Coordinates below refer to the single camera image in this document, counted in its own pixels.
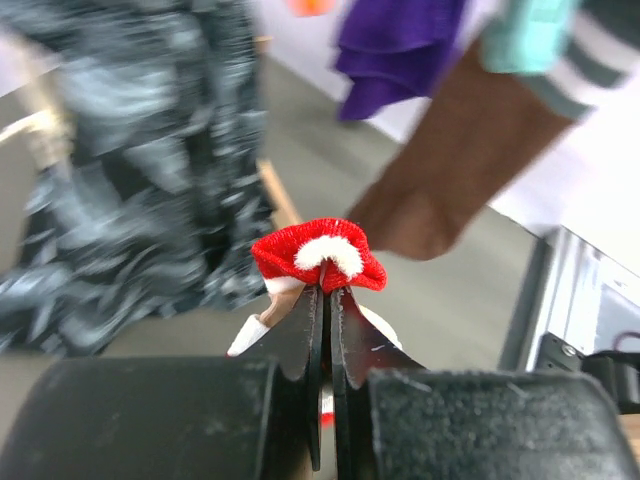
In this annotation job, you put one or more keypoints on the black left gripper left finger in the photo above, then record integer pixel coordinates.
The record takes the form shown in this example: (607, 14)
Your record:
(251, 416)

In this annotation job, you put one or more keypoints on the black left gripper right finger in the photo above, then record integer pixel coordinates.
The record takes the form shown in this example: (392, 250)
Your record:
(398, 420)

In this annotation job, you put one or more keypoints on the red snowflake sock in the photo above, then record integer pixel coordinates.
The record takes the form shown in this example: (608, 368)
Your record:
(325, 252)

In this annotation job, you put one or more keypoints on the dark patterned sock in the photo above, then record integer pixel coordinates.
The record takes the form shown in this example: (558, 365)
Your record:
(144, 218)

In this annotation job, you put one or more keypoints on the brown sock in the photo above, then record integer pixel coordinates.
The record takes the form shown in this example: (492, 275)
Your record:
(482, 129)

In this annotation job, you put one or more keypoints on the wooden hanger stand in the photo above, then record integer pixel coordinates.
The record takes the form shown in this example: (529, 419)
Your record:
(24, 71)

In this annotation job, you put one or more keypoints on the purple sock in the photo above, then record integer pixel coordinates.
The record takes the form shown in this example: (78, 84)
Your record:
(393, 51)

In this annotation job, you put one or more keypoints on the orange clothespin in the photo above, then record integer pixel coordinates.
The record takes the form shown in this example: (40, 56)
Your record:
(310, 8)

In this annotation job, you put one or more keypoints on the aluminium frame rail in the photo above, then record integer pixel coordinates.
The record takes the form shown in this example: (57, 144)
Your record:
(578, 310)

